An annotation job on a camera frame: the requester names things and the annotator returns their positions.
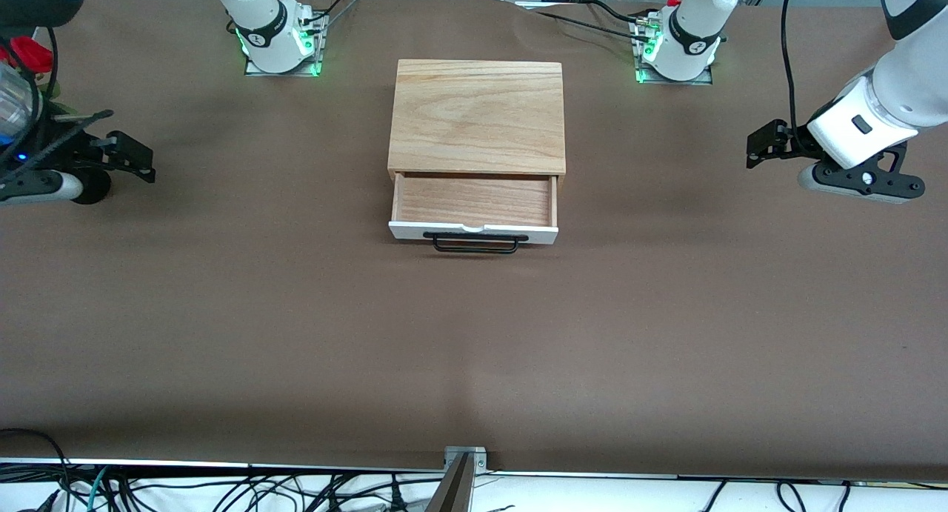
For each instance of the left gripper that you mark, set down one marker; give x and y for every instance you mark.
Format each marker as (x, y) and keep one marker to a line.
(794, 141)

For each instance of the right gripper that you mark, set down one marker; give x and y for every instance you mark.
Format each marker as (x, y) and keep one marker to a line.
(65, 143)

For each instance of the wooden drawer with white front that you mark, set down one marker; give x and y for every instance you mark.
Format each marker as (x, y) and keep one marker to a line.
(474, 201)

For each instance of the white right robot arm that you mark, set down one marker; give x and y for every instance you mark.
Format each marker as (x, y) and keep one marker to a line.
(259, 23)

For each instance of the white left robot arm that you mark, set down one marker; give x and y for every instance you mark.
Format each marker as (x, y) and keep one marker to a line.
(696, 23)

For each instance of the light wooden drawer cabinet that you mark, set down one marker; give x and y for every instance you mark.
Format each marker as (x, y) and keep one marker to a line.
(478, 119)

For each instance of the red artificial flower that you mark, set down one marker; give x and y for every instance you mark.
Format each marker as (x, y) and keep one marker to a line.
(29, 52)

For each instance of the brown table cover sheet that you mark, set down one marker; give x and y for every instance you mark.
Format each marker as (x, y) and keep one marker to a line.
(222, 312)

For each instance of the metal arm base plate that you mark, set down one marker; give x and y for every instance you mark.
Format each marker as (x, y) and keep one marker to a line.
(674, 81)
(281, 73)

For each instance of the aluminium table edge rail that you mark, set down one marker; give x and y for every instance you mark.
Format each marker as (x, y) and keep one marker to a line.
(185, 464)

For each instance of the grey metal clamp bracket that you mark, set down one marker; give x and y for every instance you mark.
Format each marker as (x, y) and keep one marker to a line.
(465, 490)

